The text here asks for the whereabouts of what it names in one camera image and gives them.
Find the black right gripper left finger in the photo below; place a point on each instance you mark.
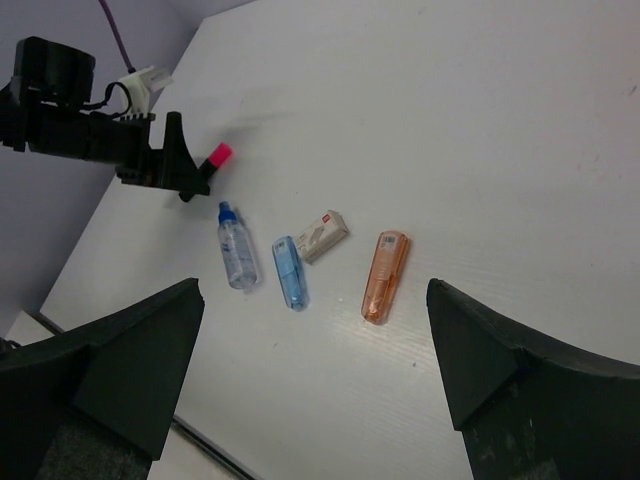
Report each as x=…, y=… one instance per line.
x=50, y=389

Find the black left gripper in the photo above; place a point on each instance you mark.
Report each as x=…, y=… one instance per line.
x=124, y=144

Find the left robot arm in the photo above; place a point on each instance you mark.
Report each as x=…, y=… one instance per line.
x=47, y=108

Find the orange translucent case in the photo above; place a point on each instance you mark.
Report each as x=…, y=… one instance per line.
x=387, y=266

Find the clear tube with blue cap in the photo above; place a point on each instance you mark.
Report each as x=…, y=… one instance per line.
x=236, y=250

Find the pink and black highlighter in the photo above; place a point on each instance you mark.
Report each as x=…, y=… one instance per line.
x=215, y=161

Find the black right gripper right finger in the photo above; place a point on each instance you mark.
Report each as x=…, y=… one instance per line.
x=528, y=405

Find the aluminium table edge rail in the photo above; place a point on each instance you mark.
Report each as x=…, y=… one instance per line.
x=148, y=424

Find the white staples box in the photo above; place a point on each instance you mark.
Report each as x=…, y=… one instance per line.
x=320, y=236

